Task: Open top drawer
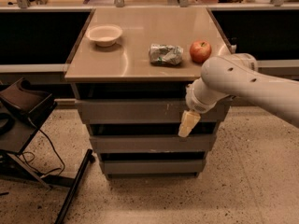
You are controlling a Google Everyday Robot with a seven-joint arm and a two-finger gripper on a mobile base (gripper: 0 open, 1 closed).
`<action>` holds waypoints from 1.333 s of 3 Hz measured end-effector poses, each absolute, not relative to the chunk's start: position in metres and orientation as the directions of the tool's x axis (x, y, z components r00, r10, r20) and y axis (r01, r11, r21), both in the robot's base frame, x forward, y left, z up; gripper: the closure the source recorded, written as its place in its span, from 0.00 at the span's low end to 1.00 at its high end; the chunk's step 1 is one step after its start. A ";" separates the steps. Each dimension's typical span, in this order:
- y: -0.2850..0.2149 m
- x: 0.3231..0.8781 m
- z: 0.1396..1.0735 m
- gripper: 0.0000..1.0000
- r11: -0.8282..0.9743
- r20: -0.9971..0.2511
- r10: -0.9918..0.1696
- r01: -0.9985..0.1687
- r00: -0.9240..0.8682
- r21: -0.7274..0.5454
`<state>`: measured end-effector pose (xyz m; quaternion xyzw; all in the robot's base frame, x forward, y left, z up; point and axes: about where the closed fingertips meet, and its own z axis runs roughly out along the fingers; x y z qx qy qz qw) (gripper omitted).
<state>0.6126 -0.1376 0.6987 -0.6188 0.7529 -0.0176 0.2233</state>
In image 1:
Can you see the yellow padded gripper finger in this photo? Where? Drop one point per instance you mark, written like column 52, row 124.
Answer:
column 188, row 122

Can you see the grey top drawer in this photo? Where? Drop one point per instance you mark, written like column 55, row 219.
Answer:
column 130, row 111

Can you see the grey drawer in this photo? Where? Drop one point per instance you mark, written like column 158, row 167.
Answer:
column 151, row 143
column 130, row 111
column 152, row 167

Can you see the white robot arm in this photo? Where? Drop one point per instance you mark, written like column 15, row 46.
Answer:
column 237, row 75

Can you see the grey middle drawer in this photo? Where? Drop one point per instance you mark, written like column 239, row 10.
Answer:
column 151, row 143

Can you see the grey drawer cabinet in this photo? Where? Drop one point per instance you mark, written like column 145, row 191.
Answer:
column 124, row 71

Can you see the grey bottom drawer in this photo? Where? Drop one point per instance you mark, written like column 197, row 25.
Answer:
column 152, row 167

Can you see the red apple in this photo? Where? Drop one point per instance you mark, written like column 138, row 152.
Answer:
column 200, row 51

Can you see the crumpled silver chip bag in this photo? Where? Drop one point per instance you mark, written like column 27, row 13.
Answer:
column 165, row 54

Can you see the white paper bowl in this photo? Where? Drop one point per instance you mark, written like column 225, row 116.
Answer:
column 104, row 35

